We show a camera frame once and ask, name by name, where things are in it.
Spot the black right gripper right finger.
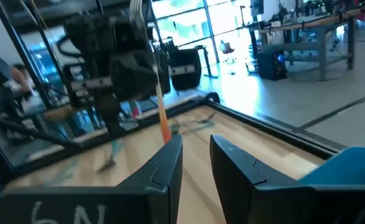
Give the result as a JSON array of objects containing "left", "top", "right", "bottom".
[{"left": 209, "top": 133, "right": 365, "bottom": 224}]

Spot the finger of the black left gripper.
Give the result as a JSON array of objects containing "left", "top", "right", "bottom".
[{"left": 94, "top": 91, "right": 126, "bottom": 140}]

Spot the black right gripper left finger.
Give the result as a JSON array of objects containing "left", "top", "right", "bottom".
[{"left": 0, "top": 133, "right": 184, "bottom": 224}]

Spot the silver fork orange handle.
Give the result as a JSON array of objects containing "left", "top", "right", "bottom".
[{"left": 128, "top": 0, "right": 174, "bottom": 144}]

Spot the blue plastic bin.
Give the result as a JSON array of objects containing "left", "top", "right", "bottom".
[{"left": 297, "top": 146, "right": 365, "bottom": 187}]

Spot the person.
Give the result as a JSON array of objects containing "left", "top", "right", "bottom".
[{"left": 0, "top": 55, "right": 36, "bottom": 125}]

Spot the office chair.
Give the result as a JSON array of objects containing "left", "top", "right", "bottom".
[{"left": 219, "top": 39, "right": 237, "bottom": 65}]

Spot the black computer tower blue light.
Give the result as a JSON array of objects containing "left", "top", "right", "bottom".
[{"left": 257, "top": 51, "right": 288, "bottom": 81}]

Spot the black desk monitor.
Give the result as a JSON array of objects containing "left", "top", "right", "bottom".
[{"left": 251, "top": 0, "right": 265, "bottom": 16}]

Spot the grey work table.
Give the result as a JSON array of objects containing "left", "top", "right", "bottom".
[{"left": 258, "top": 6, "right": 358, "bottom": 82}]

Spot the black aluminium table frame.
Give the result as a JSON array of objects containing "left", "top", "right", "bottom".
[{"left": 0, "top": 0, "right": 347, "bottom": 187}]

